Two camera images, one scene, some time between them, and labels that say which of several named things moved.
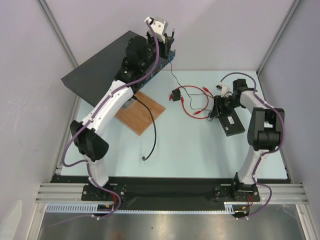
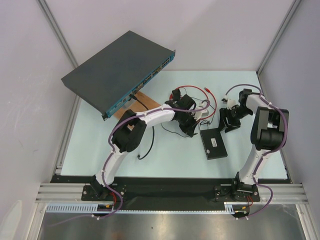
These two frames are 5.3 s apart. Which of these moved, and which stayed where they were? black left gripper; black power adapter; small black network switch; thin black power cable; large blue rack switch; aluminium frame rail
Moved: small black network switch; black left gripper; thin black power cable
Stayed: large blue rack switch; black power adapter; aluminium frame rail
